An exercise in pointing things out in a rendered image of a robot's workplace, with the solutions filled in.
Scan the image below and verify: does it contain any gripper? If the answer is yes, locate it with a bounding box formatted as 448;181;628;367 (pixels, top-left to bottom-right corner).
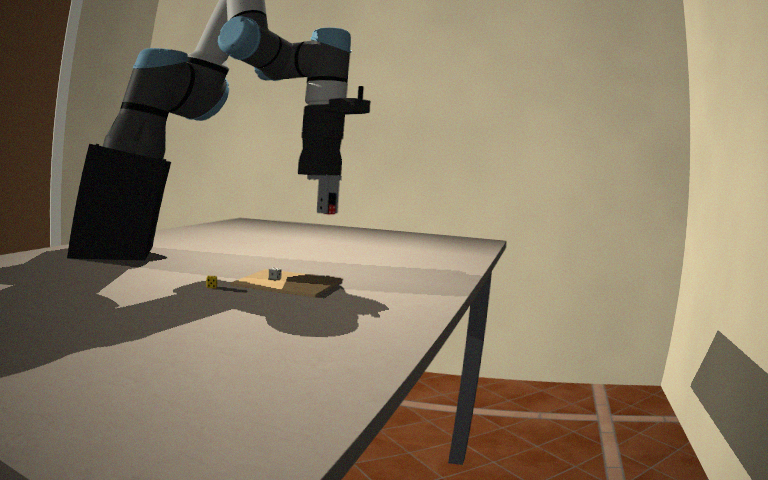
298;80;370;214

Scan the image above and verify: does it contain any tan square mat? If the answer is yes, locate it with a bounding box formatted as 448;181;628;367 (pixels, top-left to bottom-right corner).
230;269;343;297

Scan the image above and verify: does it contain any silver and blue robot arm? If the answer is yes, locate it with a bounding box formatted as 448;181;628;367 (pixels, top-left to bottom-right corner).
102;0;351;160

